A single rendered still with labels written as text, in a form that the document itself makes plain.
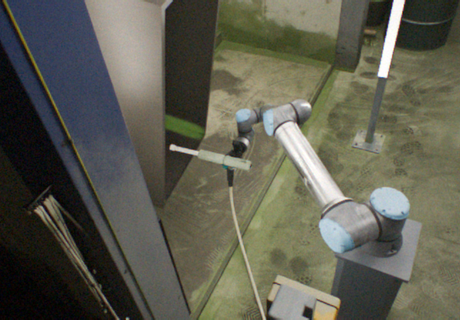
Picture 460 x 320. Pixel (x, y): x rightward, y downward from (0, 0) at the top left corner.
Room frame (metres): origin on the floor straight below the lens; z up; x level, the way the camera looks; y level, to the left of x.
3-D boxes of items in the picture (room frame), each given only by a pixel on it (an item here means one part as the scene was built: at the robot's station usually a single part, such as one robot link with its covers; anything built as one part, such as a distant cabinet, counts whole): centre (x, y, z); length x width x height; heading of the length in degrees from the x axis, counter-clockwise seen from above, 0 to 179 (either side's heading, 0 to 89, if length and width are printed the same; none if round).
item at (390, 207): (0.99, -0.60, 0.83); 0.17 x 0.15 x 0.18; 108
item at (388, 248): (0.99, -0.61, 0.69); 0.19 x 0.19 x 0.10
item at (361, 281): (0.99, -0.61, 0.32); 0.31 x 0.31 x 0.64; 59
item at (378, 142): (2.20, -1.03, 0.01); 0.20 x 0.20 x 0.01; 59
